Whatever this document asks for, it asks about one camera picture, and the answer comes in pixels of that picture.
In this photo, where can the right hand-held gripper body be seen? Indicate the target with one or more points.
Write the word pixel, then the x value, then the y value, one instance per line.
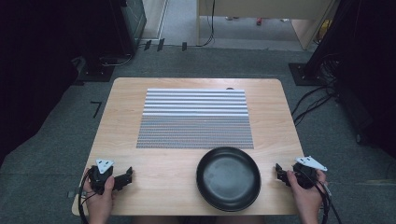
pixel 306 175

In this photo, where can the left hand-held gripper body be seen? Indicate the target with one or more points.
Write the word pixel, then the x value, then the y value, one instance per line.
pixel 101 174

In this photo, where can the person's right hand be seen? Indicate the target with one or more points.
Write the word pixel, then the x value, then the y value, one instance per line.
pixel 306 199

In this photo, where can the person's left hand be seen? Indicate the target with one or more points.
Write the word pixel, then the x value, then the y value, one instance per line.
pixel 99 200

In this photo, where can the grey tape piece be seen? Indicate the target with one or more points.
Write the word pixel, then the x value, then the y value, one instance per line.
pixel 74 194

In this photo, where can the black frying pan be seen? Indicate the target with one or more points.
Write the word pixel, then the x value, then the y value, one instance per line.
pixel 229 179

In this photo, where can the grey striped placemat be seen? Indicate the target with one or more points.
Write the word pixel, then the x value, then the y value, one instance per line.
pixel 195 121

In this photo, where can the black stand base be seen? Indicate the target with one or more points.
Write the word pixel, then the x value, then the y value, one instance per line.
pixel 303 74
pixel 95 73

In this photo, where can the black floor tape strip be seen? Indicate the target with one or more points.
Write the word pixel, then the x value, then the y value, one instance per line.
pixel 147 45
pixel 160 44
pixel 184 46

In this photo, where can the yellow object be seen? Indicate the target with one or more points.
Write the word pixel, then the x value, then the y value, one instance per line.
pixel 325 29

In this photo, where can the small red object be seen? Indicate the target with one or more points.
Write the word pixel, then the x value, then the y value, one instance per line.
pixel 259 21

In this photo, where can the dark cabinet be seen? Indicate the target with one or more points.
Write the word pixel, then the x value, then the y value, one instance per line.
pixel 132 21

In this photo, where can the light wooden desk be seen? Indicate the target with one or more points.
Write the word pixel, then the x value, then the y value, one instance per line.
pixel 264 7

